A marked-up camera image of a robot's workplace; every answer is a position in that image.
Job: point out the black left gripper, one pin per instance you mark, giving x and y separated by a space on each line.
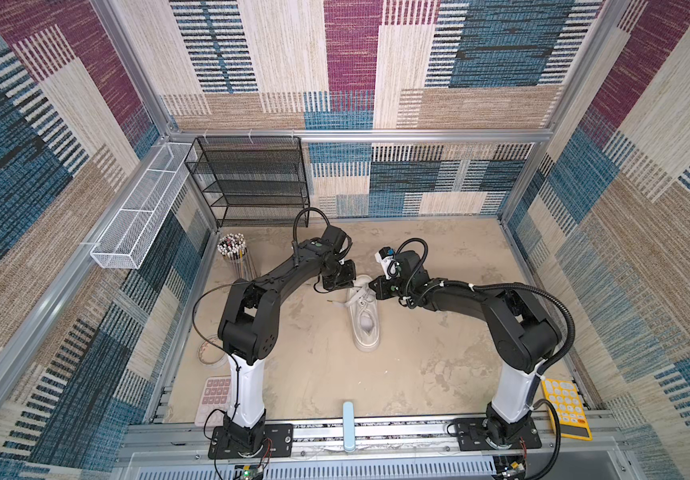
347 281

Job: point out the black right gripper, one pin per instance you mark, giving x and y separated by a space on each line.
381 290

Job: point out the white canvas sneaker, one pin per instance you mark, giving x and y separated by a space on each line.
366 342

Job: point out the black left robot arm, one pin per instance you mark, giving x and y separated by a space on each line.
250 322

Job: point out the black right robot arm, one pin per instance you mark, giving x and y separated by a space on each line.
523 333

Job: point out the clear tube of coloured pencils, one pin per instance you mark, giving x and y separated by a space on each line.
234 250

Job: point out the pink white flat device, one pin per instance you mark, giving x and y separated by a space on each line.
214 401

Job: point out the yellow calculator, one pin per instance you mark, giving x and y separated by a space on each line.
565 398

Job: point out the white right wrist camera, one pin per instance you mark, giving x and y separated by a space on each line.
386 258

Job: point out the black wire mesh shelf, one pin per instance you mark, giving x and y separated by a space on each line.
250 181

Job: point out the light blue handle bar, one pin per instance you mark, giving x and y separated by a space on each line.
349 427

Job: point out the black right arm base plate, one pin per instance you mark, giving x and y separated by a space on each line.
485 434

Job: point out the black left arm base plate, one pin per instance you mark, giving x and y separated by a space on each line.
234 442

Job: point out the white wire mesh basket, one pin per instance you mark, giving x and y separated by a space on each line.
125 243

